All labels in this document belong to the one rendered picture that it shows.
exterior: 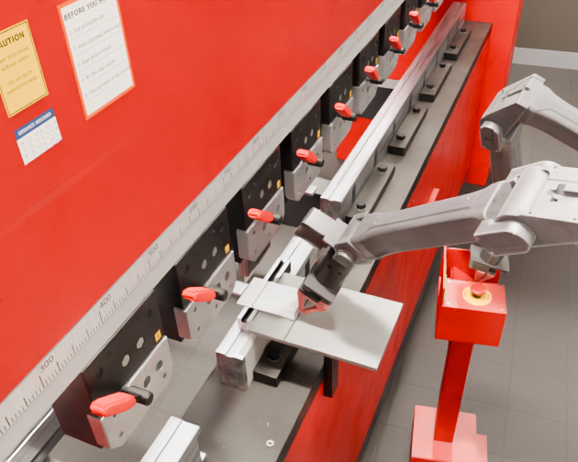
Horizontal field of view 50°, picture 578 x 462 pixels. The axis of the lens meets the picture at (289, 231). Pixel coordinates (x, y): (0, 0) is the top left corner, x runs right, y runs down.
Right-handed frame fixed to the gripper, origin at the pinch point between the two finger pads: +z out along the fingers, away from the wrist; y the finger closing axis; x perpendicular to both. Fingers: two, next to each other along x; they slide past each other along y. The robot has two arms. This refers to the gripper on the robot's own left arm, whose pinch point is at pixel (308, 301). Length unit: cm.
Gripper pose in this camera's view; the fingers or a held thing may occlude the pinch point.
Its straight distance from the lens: 125.9
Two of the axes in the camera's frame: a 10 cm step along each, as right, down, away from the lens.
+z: -3.9, 6.0, 7.0
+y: -4.1, 5.7, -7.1
